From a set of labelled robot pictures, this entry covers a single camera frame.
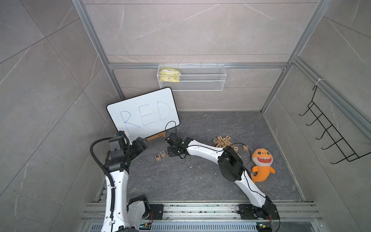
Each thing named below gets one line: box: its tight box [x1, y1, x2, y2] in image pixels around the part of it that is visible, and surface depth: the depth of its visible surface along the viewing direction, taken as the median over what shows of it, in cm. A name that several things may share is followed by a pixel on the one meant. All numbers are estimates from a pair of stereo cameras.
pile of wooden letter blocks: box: [212, 135, 248, 153], surface depth 100 cm
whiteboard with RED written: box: [106, 87, 181, 141], surface depth 92 cm
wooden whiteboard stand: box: [146, 130, 167, 142], surface depth 100 cm
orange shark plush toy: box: [250, 147, 276, 184], surface depth 86 cm
